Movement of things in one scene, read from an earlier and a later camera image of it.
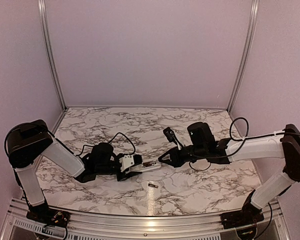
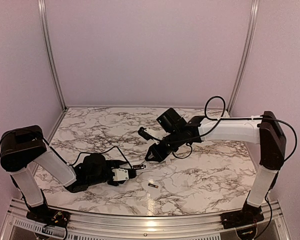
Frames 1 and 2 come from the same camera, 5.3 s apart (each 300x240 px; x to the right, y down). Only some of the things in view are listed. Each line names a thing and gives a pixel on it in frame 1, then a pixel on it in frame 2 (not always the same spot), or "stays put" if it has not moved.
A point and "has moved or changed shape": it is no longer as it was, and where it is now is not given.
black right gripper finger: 171,158 to 158,152
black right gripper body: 199,151 to 176,144
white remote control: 146,165 has moved or changed shape
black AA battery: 153,185 stays put
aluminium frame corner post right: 248,53 stays put
